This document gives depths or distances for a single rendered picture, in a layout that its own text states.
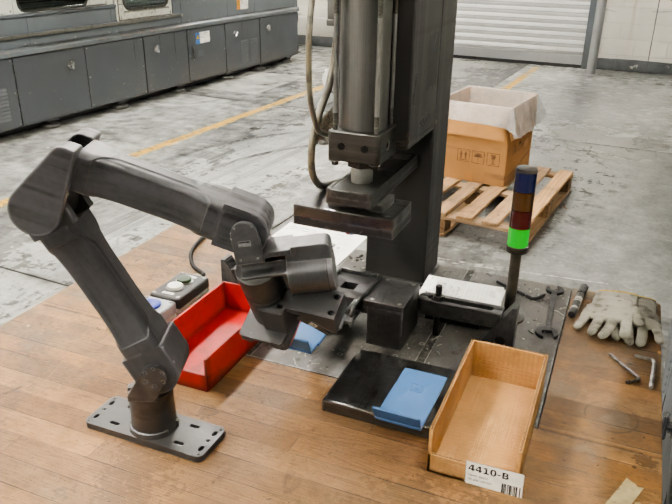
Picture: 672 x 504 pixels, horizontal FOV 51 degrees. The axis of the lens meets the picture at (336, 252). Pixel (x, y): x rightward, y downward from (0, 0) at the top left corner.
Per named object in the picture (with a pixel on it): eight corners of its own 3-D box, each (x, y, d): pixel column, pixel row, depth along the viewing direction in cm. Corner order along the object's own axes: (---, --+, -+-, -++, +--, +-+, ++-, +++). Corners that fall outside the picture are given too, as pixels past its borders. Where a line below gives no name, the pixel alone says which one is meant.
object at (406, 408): (371, 423, 101) (371, 406, 100) (405, 369, 114) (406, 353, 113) (417, 436, 98) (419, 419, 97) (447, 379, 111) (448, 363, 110)
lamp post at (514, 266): (489, 320, 133) (506, 169, 121) (495, 306, 138) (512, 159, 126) (521, 327, 131) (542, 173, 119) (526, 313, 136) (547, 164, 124)
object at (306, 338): (264, 348, 107) (264, 331, 105) (305, 301, 120) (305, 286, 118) (307, 358, 105) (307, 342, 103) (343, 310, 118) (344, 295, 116)
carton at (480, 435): (425, 475, 95) (429, 429, 92) (467, 379, 116) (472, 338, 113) (521, 503, 91) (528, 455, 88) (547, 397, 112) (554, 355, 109)
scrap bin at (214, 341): (145, 375, 115) (141, 343, 112) (224, 308, 136) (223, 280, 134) (208, 392, 111) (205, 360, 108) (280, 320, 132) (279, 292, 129)
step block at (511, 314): (474, 347, 124) (479, 302, 120) (478, 339, 127) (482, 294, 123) (511, 355, 122) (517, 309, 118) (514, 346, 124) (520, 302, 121)
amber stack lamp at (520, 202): (509, 210, 124) (511, 192, 123) (513, 203, 128) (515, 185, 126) (531, 213, 123) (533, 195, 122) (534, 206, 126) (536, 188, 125)
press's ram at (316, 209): (291, 241, 122) (288, 66, 110) (347, 195, 144) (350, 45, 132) (389, 259, 115) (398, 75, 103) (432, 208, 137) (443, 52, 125)
